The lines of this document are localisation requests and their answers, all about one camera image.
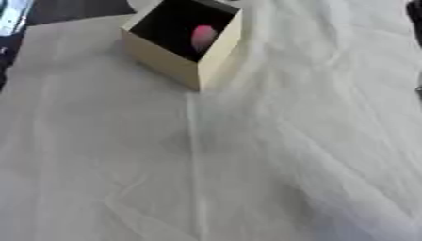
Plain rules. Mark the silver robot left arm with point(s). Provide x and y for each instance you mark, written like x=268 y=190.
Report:
x=12 y=15

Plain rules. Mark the tan cardboard box black inside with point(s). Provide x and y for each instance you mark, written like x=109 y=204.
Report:
x=170 y=62

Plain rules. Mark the pink toy fruit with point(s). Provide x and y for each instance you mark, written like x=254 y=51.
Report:
x=203 y=37

